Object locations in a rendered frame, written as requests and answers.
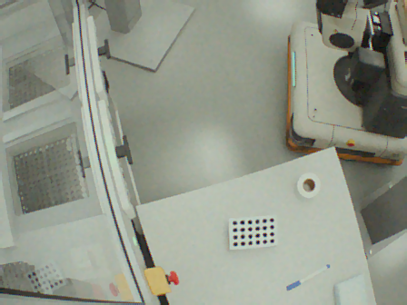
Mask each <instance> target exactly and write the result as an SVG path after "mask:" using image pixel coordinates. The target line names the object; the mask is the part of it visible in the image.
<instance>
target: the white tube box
mask: <svg viewBox="0 0 407 305"><path fill-rule="evenodd" d="M228 222H229V228H228V237H229V251H241V250H258V249H264V248H272V247H275V246H277V241H278V235H277V230H278V227H277V214H275V215H273V216H254V217H251V218H231V219H230V218H229V221H228Z"/></svg>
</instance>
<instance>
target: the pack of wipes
mask: <svg viewBox="0 0 407 305"><path fill-rule="evenodd" d="M334 290H335V298H336V301H337V302H336V303H337V305H369V304H368V300H367V299H368V298H367V293H366V292H367V291H366V284H365V278H364V275H363V274H362V273H361V274H359V275H357V276H354V277H351V278H350V279H348V280H344V281H341V282H338V283H336V284H335V285H334Z"/></svg>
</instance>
